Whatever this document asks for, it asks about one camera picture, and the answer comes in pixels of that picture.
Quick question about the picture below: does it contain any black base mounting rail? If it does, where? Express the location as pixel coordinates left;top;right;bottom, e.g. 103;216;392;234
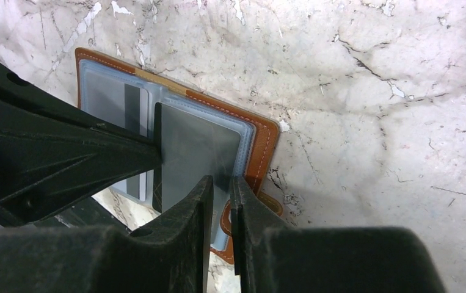
34;198;131;233

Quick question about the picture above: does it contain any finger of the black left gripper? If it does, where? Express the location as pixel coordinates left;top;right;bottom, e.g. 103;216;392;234
0;63;161;226

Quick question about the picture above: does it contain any brown leather card holder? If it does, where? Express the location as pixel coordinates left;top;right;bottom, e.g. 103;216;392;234
75;48;283;264

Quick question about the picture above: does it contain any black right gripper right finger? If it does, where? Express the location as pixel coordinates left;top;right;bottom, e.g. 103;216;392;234
230;177;445;292

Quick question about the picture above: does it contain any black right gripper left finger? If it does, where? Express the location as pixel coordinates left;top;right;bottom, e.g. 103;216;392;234
0;176;213;292

